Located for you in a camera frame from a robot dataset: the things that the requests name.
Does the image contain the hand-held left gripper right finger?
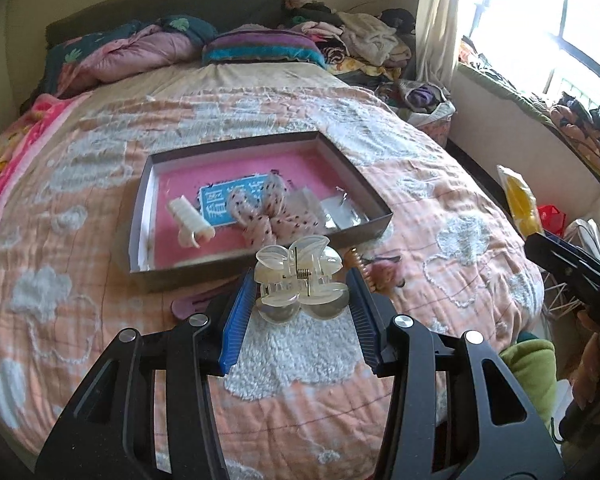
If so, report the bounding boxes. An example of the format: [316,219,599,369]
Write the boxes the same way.
[345,266,566,480]

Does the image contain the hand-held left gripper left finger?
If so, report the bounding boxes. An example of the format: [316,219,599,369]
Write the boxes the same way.
[34,267,257,480]

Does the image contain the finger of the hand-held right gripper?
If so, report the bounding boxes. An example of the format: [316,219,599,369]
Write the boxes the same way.
[546,264,600,312]
[523,232,600,292]

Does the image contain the clear butterfly hair claw clip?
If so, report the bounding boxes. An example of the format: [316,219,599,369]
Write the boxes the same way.
[253,234,350,325]

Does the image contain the polka dot bow hair tie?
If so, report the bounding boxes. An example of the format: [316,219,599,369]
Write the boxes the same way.
[225,170,331,250]

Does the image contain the clear bag with white card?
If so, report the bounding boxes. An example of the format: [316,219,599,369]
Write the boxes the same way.
[319,194,352,231]

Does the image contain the cream hair claw clip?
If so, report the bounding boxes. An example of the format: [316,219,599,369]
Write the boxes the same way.
[167,194,216,250]

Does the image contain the silvery plastic bag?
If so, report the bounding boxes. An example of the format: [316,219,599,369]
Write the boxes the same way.
[336,186,371,229]

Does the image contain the grey box with pink inside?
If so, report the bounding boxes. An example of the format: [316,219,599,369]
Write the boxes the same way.
[112,130,395,295]

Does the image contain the person's right forearm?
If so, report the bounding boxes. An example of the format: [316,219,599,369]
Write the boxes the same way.
[575,310,600,411]

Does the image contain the red bag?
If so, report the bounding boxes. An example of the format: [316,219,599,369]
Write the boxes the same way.
[535,203,566,236]

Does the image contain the purple hair clip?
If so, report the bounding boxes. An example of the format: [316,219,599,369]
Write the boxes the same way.
[169,287,236,322]

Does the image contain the brown hair claw clip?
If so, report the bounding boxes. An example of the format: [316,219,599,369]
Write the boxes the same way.
[343,248,376,294]

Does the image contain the yellow plastic bag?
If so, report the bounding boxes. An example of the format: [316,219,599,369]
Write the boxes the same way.
[496,163,539,241]

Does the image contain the green fuzzy cloth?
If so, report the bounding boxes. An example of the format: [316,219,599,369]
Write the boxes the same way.
[497,338,559,426]

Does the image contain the clothes on windowsill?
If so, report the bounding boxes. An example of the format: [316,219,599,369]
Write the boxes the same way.
[549,92,600,172]

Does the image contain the green windowsill cloth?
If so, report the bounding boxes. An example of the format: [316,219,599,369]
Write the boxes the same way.
[459,55,600,187]

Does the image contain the floral fabric basket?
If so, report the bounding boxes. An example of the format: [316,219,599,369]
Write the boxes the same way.
[384,78,456,146]

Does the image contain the window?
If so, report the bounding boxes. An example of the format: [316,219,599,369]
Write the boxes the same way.
[455,0,600,111]

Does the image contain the cream curtain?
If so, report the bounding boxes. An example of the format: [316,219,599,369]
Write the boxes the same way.
[413,0,464,86]

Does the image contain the striped purple teal pillow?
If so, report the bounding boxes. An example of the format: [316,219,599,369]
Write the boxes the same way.
[201,28,327,69]

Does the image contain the pile of clothes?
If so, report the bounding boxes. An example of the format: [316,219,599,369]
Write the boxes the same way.
[282,0,421,84]

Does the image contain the pink cartoon blanket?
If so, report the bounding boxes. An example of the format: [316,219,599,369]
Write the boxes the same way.
[0,92,94,241]

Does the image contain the cream garment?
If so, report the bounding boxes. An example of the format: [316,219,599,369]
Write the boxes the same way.
[339,12,414,66]

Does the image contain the pink and dark floral duvet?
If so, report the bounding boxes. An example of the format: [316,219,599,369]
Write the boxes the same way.
[29,14,220,106]

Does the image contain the dark bed headboard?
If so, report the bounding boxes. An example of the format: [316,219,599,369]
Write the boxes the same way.
[44,0,299,49]

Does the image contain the white wire rack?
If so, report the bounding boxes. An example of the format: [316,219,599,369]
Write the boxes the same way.
[544,217,600,326]

